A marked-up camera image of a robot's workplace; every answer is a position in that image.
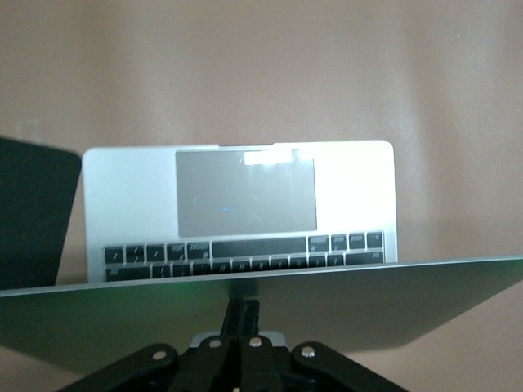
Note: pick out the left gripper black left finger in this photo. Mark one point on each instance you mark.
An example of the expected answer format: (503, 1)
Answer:
(196, 371)

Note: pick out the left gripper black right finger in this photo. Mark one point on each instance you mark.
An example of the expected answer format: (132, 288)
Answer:
(286, 371)

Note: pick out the black mouse pad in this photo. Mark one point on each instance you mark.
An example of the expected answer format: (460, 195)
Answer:
(32, 212)

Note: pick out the silver laptop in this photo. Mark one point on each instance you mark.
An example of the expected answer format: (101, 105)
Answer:
(130, 192)

